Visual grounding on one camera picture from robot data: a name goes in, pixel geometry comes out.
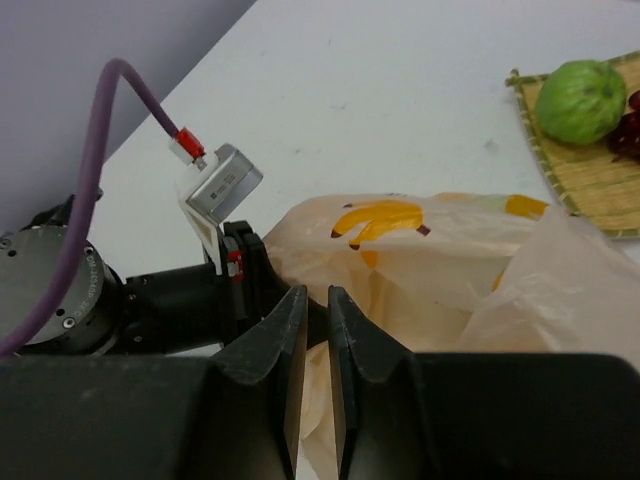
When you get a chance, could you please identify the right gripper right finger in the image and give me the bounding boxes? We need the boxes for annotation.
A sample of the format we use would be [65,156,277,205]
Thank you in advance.
[328,287,639,479]

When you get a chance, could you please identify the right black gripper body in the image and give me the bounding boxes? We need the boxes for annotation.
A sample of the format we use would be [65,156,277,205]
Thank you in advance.
[219,221,291,333]

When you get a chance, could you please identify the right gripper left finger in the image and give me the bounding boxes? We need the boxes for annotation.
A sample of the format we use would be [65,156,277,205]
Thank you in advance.
[1,287,308,479]

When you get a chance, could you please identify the translucent banana print plastic bag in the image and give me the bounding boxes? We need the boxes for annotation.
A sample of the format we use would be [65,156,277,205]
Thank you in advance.
[262,191,640,480]

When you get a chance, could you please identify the red fake grape bunch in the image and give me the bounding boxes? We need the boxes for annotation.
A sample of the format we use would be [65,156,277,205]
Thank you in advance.
[607,90,640,162]

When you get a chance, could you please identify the green fake guava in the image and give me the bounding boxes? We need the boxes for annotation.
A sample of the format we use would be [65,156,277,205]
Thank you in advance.
[535,60,627,146]

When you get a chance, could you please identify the yellow woven bamboo mat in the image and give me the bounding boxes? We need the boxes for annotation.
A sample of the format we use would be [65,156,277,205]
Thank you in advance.
[505,69,639,240]

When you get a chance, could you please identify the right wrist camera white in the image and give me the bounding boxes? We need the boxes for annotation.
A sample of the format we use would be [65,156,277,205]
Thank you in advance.
[175,143,263,264]

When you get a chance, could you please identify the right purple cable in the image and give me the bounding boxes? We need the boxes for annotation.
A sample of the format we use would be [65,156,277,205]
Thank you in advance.
[0,57,207,359]

